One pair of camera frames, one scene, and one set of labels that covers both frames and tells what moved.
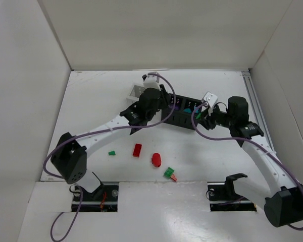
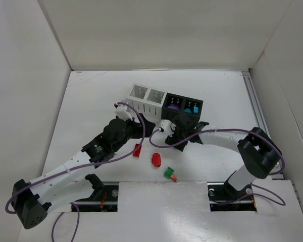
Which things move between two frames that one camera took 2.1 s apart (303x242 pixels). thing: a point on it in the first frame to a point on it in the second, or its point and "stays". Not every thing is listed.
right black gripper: x=207 y=117 to x=183 y=129
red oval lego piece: x=156 y=160 stays
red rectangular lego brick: x=137 y=149 stays
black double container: x=184 y=108 stays
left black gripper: x=163 y=93 to x=139 y=126
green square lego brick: x=168 y=172 stays
